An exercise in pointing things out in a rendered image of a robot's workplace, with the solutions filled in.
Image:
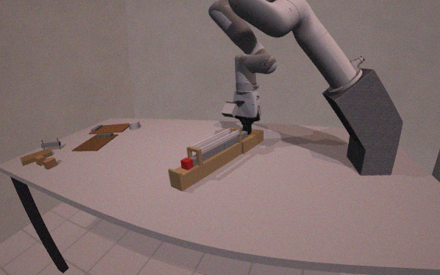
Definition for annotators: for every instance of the red cube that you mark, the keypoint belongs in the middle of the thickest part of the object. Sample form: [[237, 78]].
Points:
[[187, 163]]

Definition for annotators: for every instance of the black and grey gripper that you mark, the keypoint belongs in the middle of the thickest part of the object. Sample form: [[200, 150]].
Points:
[[249, 109]]

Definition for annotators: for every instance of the short grey cylinder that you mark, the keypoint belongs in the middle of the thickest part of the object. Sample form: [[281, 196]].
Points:
[[134, 125]]

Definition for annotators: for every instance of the small brown wooden block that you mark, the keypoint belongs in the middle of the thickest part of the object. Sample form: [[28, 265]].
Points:
[[39, 160], [49, 163]]

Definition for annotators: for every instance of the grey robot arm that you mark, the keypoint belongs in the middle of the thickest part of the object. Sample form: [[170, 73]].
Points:
[[276, 20]]

